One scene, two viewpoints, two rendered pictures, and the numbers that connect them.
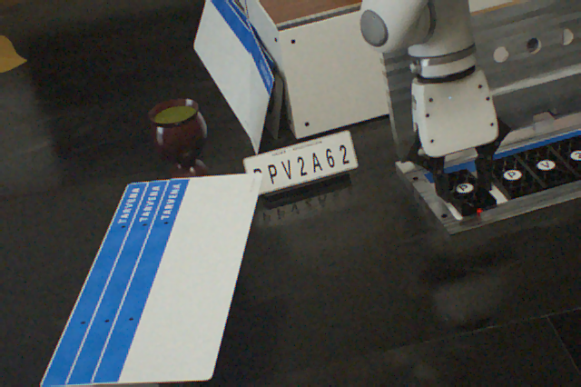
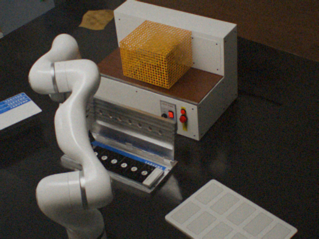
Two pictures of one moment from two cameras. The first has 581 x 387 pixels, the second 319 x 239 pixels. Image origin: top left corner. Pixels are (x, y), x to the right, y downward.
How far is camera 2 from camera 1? 2.15 m
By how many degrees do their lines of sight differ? 38
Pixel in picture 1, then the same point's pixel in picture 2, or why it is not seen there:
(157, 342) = not seen: outside the picture
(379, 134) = not seen: hidden behind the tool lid
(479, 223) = (69, 160)
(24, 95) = (83, 42)
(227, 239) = (8, 122)
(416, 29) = (56, 99)
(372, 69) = (115, 98)
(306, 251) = (43, 138)
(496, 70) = (117, 122)
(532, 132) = (126, 147)
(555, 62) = (135, 130)
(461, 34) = not seen: hidden behind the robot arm
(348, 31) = (108, 83)
